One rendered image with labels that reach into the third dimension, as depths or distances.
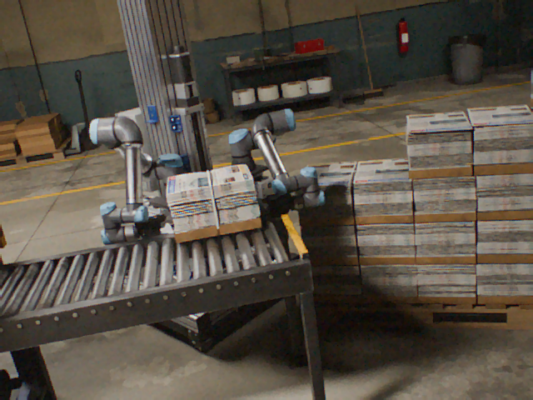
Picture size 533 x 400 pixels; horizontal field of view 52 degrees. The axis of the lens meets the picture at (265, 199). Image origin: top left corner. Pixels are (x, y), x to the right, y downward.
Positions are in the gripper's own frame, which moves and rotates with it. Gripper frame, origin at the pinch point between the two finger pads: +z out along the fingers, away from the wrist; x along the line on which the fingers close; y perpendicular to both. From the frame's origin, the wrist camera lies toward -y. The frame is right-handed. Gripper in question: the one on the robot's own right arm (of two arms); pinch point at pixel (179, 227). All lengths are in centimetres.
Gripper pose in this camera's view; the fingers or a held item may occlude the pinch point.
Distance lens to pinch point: 260.7
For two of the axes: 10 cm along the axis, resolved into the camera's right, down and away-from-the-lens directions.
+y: -1.4, -9.3, -3.3
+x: -1.5, -3.1, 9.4
